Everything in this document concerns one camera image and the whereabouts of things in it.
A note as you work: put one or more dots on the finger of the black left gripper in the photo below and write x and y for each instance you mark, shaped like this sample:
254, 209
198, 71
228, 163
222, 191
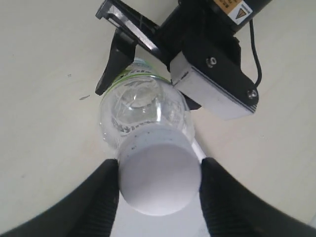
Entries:
191, 103
122, 53

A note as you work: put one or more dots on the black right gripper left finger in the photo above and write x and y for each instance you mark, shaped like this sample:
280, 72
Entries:
88, 211

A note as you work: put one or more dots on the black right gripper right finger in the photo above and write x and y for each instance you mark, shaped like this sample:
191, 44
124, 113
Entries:
231, 210

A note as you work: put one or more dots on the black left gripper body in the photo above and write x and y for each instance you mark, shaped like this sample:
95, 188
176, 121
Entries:
193, 28

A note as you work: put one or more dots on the clear plastic water bottle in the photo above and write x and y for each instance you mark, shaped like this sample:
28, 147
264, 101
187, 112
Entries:
139, 96

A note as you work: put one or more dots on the white bottle cap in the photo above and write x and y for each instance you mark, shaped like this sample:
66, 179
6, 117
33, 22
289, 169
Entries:
158, 171

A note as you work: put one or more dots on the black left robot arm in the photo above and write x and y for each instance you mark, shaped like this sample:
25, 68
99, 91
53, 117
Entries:
236, 14

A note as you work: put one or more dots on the white rectangular plastic tray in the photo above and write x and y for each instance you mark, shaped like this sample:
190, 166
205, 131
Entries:
161, 178

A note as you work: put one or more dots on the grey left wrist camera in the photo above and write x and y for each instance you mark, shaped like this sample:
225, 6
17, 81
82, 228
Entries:
192, 83

